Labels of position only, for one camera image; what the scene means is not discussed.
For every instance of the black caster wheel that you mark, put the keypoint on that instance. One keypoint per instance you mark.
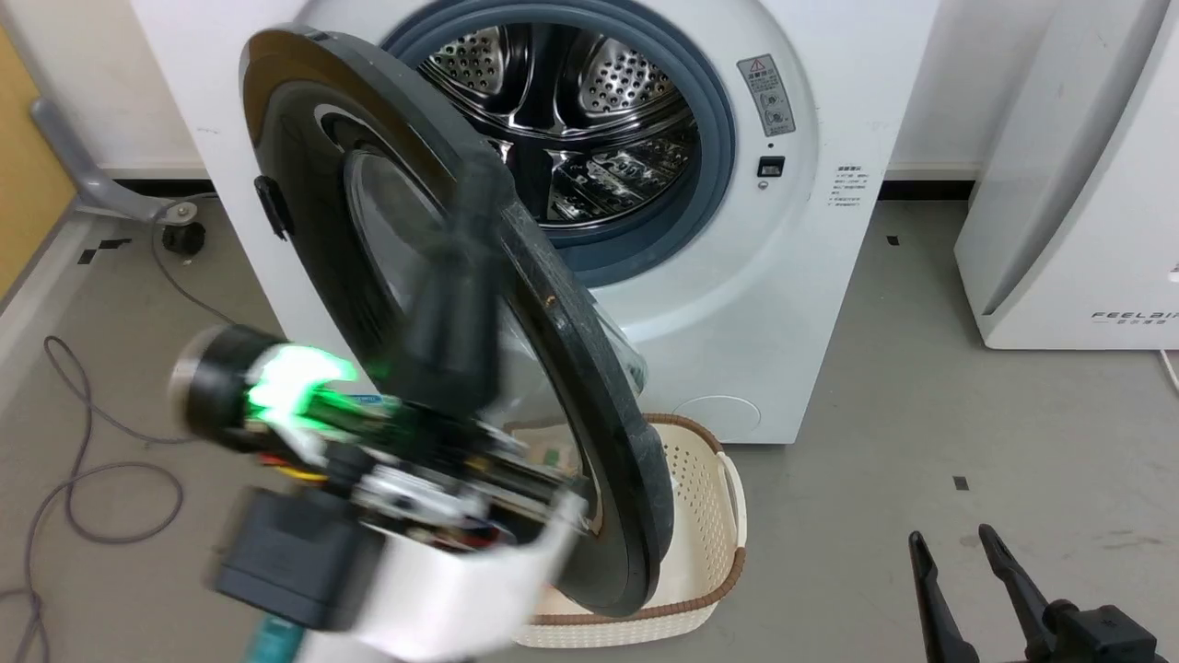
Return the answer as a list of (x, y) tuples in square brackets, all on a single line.
[(183, 238)]

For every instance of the stainless steel washer drum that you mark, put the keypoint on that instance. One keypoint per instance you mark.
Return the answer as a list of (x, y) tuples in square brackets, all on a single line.
[(589, 110)]

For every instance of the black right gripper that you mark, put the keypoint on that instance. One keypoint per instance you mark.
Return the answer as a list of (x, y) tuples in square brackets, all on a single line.
[(1101, 635)]

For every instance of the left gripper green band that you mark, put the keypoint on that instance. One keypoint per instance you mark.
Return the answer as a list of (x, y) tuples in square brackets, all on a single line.
[(414, 460)]

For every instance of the black floor tape mark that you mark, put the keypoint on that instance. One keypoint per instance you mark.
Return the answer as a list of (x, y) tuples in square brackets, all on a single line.
[(99, 250)]

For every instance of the grey metal furniture leg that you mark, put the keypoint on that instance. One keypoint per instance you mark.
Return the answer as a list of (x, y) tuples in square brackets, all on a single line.
[(83, 175)]

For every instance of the grey rubber door gasket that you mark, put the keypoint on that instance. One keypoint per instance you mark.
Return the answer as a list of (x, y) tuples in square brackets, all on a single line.
[(714, 147)]

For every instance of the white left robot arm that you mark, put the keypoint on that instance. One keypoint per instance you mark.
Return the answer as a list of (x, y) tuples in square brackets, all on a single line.
[(461, 599)]

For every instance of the cream perforated laundry basket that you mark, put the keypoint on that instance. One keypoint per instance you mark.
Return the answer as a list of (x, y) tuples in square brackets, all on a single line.
[(705, 516)]

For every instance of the yellow wooden panel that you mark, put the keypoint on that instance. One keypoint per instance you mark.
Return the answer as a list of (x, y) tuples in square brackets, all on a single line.
[(23, 175)]

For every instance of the black door lock socket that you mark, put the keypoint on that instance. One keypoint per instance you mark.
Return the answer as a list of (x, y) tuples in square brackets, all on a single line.
[(770, 167)]

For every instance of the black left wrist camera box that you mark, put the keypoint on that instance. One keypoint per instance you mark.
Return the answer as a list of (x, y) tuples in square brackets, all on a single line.
[(290, 557)]

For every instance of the white front-load washing machine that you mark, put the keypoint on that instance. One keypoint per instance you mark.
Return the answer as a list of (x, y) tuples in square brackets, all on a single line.
[(829, 304)]

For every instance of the small printed text label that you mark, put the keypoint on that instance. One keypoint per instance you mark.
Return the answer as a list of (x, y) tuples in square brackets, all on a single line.
[(848, 187)]

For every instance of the black round washing machine door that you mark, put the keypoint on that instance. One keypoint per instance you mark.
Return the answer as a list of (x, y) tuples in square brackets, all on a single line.
[(589, 387)]

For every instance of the grey warning sticker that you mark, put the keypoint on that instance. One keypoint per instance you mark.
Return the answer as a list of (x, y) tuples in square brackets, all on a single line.
[(766, 94)]

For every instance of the white air purifier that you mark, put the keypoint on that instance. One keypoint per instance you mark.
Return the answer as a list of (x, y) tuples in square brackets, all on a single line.
[(1078, 203)]

